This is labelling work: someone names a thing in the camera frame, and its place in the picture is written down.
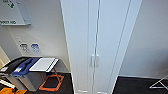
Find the white wardrobe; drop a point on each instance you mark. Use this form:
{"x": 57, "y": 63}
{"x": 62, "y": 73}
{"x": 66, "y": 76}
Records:
{"x": 127, "y": 33}

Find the grey bin body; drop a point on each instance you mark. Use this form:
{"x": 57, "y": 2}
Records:
{"x": 31, "y": 81}

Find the grey metal rack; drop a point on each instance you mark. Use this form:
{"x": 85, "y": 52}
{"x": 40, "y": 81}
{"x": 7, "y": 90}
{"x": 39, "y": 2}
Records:
{"x": 160, "y": 81}

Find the orange floor object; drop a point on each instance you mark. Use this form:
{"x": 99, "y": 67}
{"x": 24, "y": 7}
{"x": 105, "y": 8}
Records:
{"x": 13, "y": 91}

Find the wall sign with blue print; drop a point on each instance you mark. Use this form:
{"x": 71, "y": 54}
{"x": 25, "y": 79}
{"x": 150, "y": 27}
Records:
{"x": 35, "y": 48}

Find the orange metal frame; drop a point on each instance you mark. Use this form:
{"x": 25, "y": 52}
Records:
{"x": 50, "y": 88}

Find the white wall switch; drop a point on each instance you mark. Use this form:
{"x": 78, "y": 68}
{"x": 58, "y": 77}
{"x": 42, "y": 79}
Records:
{"x": 18, "y": 39}

